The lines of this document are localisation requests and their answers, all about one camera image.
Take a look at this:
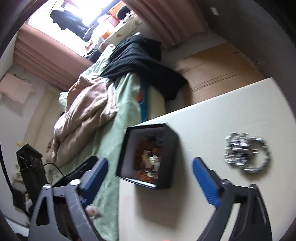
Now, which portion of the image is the beige pink blanket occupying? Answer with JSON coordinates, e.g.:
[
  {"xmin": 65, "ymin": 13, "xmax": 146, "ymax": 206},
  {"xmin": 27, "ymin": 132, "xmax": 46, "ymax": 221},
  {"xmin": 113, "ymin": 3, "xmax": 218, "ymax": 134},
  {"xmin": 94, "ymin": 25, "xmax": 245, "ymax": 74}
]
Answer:
[{"xmin": 45, "ymin": 76, "xmax": 118, "ymax": 167}]

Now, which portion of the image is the left human hand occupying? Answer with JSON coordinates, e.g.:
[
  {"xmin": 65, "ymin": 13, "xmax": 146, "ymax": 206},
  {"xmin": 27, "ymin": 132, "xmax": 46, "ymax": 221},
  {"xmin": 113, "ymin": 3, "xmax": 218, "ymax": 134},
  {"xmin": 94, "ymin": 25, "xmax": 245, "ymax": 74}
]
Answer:
[{"xmin": 85, "ymin": 205, "xmax": 99, "ymax": 217}]

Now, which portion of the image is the black jewelry box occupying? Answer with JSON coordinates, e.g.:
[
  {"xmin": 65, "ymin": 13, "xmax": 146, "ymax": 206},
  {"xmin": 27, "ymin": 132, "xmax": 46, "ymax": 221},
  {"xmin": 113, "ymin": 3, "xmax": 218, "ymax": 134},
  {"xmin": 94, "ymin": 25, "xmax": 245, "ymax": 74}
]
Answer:
[{"xmin": 116, "ymin": 123, "xmax": 179, "ymax": 190}]

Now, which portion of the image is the silver ball chain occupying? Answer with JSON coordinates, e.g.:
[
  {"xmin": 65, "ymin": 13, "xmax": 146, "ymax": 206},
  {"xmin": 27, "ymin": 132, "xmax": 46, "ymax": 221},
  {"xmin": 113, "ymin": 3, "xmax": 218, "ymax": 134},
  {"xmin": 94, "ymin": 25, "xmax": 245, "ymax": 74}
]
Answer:
[{"xmin": 223, "ymin": 132, "xmax": 255, "ymax": 166}]

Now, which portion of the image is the floral pillow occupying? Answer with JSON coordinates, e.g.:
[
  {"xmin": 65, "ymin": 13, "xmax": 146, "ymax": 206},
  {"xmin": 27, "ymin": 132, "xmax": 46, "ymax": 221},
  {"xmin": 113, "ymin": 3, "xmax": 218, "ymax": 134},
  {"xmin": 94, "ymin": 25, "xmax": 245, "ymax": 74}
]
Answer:
[{"xmin": 102, "ymin": 14, "xmax": 142, "ymax": 45}]

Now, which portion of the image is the black knitted garment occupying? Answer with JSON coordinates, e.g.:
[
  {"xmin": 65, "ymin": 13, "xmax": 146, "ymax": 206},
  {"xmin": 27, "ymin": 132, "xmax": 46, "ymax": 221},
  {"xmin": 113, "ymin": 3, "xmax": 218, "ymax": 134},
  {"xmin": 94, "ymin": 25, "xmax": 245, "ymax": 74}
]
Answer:
[{"xmin": 100, "ymin": 35, "xmax": 188, "ymax": 101}]

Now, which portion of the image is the grey-blue stone bead bracelet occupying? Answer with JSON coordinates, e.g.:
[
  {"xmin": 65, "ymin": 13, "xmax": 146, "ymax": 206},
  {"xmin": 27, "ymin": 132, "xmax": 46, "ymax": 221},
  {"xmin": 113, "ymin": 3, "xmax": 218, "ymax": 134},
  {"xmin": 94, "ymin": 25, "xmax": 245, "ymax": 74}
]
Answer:
[{"xmin": 242, "ymin": 136, "xmax": 271, "ymax": 174}]

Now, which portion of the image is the pink paper on wall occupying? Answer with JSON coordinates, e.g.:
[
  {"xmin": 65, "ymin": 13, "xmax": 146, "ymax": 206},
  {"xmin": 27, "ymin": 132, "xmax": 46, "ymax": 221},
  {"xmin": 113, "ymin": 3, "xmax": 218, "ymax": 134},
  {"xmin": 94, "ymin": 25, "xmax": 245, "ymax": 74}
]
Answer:
[{"xmin": 0, "ymin": 73, "xmax": 33, "ymax": 104}]

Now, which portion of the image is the green bed sheet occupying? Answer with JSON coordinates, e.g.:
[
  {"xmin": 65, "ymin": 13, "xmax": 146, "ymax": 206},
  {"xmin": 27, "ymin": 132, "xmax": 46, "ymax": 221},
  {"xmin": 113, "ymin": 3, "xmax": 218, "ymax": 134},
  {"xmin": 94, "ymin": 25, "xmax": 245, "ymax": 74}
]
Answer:
[{"xmin": 58, "ymin": 44, "xmax": 141, "ymax": 240}]

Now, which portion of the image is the white wall switch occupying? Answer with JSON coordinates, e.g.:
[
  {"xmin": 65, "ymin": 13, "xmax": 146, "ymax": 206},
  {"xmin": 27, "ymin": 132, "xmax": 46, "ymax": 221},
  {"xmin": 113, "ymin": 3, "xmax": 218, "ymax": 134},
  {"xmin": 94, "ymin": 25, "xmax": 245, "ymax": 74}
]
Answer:
[{"xmin": 210, "ymin": 7, "xmax": 219, "ymax": 16}]

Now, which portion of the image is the flattened cardboard sheet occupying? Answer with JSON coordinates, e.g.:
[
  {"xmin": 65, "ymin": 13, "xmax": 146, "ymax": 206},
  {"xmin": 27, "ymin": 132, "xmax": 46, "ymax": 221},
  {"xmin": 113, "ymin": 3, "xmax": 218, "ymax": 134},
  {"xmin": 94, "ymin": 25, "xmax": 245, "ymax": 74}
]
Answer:
[{"xmin": 174, "ymin": 43, "xmax": 264, "ymax": 106}]

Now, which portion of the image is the pink curtain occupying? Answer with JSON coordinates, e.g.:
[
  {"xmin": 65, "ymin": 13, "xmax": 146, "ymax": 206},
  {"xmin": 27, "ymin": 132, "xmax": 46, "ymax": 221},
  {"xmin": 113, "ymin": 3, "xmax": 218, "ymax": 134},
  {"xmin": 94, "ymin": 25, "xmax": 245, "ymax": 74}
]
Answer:
[{"xmin": 124, "ymin": 0, "xmax": 208, "ymax": 47}]

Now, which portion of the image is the teal orange pillow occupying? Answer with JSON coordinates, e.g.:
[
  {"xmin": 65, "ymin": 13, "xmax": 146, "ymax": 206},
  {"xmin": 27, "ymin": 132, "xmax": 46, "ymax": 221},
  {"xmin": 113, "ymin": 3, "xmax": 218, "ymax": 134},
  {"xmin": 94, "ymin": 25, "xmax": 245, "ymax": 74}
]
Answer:
[{"xmin": 137, "ymin": 86, "xmax": 149, "ymax": 123}]

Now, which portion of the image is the brown rudraksha bead bracelet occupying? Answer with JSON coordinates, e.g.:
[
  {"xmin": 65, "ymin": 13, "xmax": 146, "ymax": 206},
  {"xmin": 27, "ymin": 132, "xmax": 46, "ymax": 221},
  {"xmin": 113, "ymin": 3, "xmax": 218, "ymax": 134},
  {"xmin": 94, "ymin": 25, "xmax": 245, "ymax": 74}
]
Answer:
[{"xmin": 134, "ymin": 136, "xmax": 163, "ymax": 183}]

